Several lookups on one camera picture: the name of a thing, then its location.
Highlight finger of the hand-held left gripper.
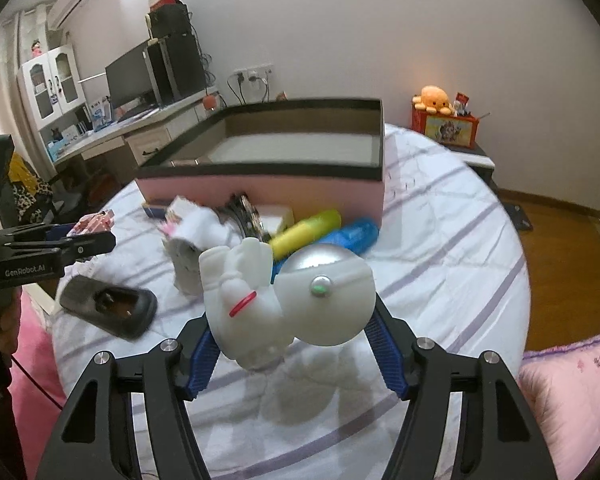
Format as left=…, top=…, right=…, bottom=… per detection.
left=0, top=222, right=80, bottom=244
left=7, top=231, right=116, bottom=267

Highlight pink storage box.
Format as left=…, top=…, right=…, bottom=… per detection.
left=134, top=97, right=385, bottom=228

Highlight black computer monitor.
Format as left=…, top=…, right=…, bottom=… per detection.
left=104, top=40, right=157, bottom=110

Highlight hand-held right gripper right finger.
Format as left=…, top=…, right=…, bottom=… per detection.
left=362, top=292, right=563, bottom=480

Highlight light curtain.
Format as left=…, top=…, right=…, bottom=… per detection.
left=0, top=5, right=48, bottom=161

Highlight white desk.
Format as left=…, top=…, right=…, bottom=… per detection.
left=47, top=87, right=221, bottom=181

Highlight blue and white boxes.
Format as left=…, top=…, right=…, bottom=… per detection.
left=87, top=97, right=115, bottom=133

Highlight leopard print cloth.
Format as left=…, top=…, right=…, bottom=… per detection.
left=4, top=175, right=55, bottom=226

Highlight yellow cloth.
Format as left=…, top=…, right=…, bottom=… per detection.
left=8, top=152, right=38, bottom=186

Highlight pink quilt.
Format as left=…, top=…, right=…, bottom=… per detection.
left=517, top=327, right=600, bottom=480

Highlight black box on tower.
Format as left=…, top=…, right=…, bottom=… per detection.
left=144, top=2, right=193, bottom=41

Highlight dark studded band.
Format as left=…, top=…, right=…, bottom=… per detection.
left=215, top=191, right=273, bottom=243

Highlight thin black cable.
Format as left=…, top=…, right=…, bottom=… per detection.
left=12, top=355, right=66, bottom=411

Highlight black computer tower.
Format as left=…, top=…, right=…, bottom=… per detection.
left=147, top=32, right=208, bottom=103

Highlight pink block toy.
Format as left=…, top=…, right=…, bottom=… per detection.
left=67, top=211, right=115, bottom=238

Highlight pink mat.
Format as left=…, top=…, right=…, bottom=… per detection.
left=10, top=285, right=69, bottom=441

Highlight small dark blue box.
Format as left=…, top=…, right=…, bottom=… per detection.
left=142, top=201, right=173, bottom=220

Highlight white wall outlet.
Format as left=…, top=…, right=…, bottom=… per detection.
left=232, top=63, right=274, bottom=83

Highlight black power cable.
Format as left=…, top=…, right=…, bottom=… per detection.
left=227, top=72, right=271, bottom=106

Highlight white glass-door cabinet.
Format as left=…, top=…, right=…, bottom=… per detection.
left=17, top=44, right=88, bottom=133

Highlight white astronaut figure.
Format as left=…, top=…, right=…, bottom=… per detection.
left=198, top=237, right=377, bottom=372

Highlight yellow highlighter pen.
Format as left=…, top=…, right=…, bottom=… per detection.
left=269, top=209, right=342, bottom=261

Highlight orange octopus plush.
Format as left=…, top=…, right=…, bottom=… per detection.
left=412, top=85, right=453, bottom=113

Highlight dark nightstand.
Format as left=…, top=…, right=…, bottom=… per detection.
left=460, top=140, right=501, bottom=191

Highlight small white box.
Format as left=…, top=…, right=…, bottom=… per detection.
left=252, top=205, right=295, bottom=236

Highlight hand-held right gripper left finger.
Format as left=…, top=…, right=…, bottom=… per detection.
left=36, top=312, right=221, bottom=480

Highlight red printed box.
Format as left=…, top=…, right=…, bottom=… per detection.
left=411, top=100, right=481, bottom=148

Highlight black metal floor bracket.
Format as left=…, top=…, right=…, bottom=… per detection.
left=502, top=202, right=533, bottom=232

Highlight white plush toy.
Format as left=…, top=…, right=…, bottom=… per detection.
left=162, top=195, right=233, bottom=295

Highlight person's left hand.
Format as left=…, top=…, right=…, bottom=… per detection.
left=0, top=304, right=23, bottom=362

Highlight blue highlighter pen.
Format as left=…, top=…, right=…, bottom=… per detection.
left=275, top=217, right=381, bottom=275

